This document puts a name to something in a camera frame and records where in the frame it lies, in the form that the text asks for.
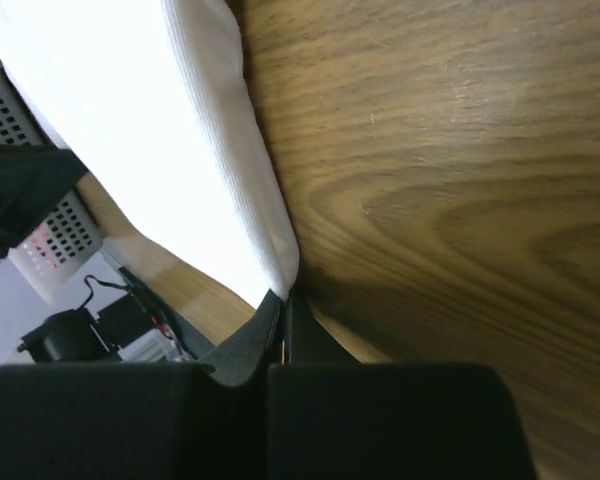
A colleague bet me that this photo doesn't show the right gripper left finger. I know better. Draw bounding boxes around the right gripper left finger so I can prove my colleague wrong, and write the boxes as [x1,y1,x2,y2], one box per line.
[197,291,282,388]

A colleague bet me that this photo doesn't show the white plastic laundry basket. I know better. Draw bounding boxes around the white plastic laundry basket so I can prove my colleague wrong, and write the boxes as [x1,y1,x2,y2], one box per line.
[0,64,102,301]

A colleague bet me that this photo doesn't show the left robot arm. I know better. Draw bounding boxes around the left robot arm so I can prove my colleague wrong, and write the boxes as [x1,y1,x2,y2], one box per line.
[0,146,193,363]

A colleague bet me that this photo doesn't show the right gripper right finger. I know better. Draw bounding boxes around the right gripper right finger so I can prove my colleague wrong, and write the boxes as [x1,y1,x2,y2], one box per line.
[282,290,360,366]

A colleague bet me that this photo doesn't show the white t-shirt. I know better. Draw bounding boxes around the white t-shirt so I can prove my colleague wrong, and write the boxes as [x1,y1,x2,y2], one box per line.
[0,1,299,306]

